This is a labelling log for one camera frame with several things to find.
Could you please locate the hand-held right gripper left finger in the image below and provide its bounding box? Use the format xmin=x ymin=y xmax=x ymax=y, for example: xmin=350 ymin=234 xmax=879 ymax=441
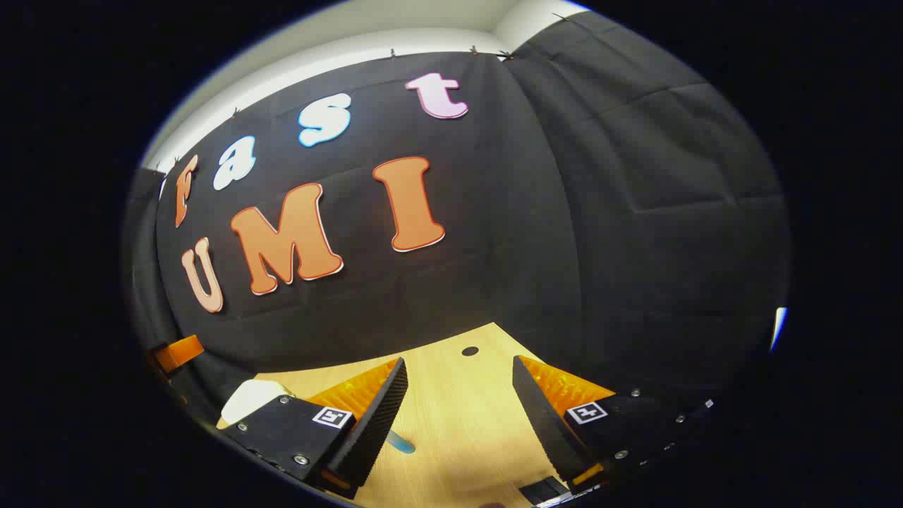
xmin=222 ymin=356 xmax=410 ymax=500

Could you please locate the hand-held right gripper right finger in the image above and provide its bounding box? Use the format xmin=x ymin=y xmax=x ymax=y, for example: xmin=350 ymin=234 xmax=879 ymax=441
xmin=511 ymin=355 xmax=715 ymax=492

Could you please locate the pale yellow suitcase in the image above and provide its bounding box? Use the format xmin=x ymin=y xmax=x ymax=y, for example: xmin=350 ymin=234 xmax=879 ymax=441
xmin=221 ymin=380 xmax=293 ymax=428

